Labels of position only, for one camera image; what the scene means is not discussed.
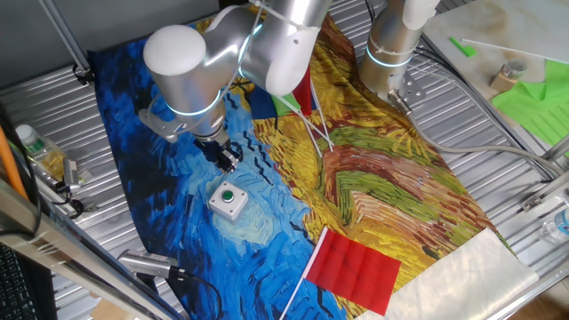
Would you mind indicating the yellow liquid plastic bottle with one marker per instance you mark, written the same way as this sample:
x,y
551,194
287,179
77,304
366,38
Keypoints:
x,y
40,149

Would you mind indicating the thin white stick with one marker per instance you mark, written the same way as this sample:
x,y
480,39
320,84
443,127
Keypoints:
x,y
511,51

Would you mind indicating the small green paper piece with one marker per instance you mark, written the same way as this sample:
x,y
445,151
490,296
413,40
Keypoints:
x,y
463,46

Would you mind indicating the grey metal pole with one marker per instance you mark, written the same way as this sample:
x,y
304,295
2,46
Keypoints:
x,y
64,37

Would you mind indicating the clear water bottle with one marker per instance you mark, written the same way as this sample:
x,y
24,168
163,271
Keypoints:
x,y
555,226

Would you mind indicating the black keyboard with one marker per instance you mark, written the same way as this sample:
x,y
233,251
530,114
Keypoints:
x,y
15,289

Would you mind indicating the Van Gogh painting print cloth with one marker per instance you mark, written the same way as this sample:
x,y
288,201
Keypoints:
x,y
378,186

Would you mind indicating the bright green cloth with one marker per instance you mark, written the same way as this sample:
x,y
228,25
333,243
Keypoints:
x,y
538,106

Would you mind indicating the orange tube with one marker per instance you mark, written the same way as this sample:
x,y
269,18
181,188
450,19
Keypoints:
x,y
9,164

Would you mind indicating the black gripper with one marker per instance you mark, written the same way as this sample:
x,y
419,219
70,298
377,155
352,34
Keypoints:
x,y
215,149

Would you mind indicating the black clamp tool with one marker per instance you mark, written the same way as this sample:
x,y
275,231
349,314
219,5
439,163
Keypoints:
x,y
73,178

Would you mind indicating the white box green push button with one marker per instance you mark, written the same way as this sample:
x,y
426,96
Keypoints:
x,y
228,201

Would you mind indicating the aluminium frame beam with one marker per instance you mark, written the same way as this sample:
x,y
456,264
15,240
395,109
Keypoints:
x,y
66,253

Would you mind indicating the small glass jar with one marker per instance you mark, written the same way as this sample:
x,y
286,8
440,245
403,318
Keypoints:
x,y
515,69

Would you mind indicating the small navy flag white stick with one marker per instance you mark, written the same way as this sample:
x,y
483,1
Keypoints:
x,y
264,104

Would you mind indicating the beige marble board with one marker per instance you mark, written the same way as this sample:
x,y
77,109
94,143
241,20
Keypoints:
x,y
502,22

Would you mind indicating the large wooden block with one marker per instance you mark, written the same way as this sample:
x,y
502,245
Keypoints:
x,y
111,311

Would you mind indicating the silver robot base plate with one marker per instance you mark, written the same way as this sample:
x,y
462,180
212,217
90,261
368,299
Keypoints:
x,y
411,89

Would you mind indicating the large red flag white stick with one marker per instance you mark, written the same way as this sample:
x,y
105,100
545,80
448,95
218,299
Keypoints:
x,y
351,271

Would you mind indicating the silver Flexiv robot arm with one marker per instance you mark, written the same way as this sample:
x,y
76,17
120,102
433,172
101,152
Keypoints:
x,y
275,49

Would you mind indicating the small red flag white stick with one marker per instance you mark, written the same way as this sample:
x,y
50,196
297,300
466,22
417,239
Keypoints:
x,y
303,95

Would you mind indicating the white glossy sheet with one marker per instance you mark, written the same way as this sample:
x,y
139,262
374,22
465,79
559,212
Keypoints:
x,y
444,280

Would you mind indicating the small green flag white stick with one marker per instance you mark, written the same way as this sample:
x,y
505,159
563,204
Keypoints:
x,y
286,104

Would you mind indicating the small cardboard box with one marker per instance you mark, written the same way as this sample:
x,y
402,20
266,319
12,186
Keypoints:
x,y
501,83

